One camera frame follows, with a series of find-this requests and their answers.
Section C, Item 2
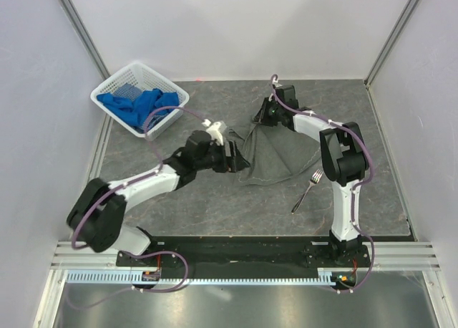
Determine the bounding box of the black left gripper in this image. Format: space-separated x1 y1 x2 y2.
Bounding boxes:
194 139 249 173

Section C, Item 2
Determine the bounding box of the white plastic basket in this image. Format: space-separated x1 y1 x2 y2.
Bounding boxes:
90 62 190 140

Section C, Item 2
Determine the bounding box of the silver fork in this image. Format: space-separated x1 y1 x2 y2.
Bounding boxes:
291 169 324 214

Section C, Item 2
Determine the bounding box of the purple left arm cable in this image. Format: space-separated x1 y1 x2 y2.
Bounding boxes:
66 107 212 309

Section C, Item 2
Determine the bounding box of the blue towel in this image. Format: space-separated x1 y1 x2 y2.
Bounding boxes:
97 89 180 133

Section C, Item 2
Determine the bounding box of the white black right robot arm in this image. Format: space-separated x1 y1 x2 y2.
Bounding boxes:
254 84 370 266

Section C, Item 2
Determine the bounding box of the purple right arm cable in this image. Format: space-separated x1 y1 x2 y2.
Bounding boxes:
270 74 376 296

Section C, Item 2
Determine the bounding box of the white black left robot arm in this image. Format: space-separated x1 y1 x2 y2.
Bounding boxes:
67 130 250 266

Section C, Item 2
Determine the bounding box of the aluminium frame post right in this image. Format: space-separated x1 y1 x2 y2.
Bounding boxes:
364 0 421 89

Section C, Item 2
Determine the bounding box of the grey green napkin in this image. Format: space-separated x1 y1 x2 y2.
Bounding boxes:
228 123 321 187

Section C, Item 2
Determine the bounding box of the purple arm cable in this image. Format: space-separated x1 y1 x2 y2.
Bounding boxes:
66 107 212 309
270 74 376 296

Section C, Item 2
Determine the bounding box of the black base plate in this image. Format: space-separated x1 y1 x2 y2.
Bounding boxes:
116 236 371 278

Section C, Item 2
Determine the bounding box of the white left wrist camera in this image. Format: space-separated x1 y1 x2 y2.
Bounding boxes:
202 119 227 145

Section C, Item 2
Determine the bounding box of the aluminium frame post left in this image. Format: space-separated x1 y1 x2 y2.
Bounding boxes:
58 0 110 79

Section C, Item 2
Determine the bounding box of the aluminium frame post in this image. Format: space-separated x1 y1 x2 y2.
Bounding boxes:
364 0 421 89
58 0 110 79

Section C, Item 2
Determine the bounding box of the grey slotted cable duct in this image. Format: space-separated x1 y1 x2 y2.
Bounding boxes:
67 270 336 286

